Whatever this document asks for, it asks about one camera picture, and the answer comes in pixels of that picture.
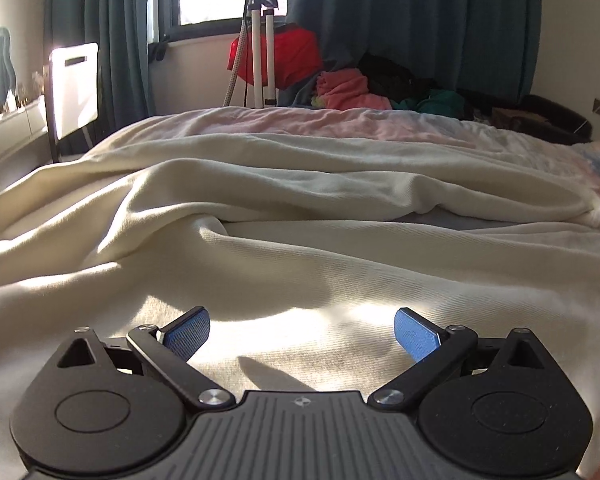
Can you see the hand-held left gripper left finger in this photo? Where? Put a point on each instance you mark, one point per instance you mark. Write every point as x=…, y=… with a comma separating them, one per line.
x=187, y=335

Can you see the black crumpled garment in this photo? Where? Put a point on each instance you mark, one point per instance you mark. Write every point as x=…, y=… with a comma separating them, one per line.
x=385, y=72

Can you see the garment steamer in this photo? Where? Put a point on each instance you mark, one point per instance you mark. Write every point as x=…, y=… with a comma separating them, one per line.
x=257, y=60

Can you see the blue curtain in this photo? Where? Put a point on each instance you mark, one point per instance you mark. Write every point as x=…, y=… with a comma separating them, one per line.
x=405, y=10
x=110, y=35

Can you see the blue grey cloth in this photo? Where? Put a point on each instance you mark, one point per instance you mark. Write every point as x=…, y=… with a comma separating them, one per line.
x=300, y=95

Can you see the white dresser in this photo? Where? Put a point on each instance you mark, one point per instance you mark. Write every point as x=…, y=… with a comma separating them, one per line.
x=10, y=135

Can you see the wavy mirror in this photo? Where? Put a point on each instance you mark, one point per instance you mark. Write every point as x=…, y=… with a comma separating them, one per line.
x=2, y=70

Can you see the cream sweatpants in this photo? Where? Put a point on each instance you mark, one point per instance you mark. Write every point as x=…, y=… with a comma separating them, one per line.
x=300, y=260

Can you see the green crumpled garment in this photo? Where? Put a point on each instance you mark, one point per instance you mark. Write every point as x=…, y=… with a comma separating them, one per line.
x=440, y=102

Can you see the white chair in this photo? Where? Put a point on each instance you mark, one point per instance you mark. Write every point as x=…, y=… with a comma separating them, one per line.
x=75, y=95

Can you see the black curtain tieback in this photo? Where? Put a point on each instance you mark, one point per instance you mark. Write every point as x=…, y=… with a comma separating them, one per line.
x=158, y=51

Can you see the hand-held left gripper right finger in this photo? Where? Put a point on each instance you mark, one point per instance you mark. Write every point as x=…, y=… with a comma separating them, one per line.
x=415, y=335

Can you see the brown cardboard box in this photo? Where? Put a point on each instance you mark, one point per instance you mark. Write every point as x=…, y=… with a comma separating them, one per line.
x=520, y=119

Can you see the black armchair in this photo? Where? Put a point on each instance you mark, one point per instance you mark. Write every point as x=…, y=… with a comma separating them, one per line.
x=555, y=110

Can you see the red bag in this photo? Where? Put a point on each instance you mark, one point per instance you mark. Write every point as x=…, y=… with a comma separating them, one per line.
x=295, y=60

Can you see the row of cosmetic bottles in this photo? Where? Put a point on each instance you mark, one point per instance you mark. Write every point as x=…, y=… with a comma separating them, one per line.
x=25, y=94

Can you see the pastel bed sheet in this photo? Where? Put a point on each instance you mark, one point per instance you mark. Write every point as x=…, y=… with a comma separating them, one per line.
x=380, y=125

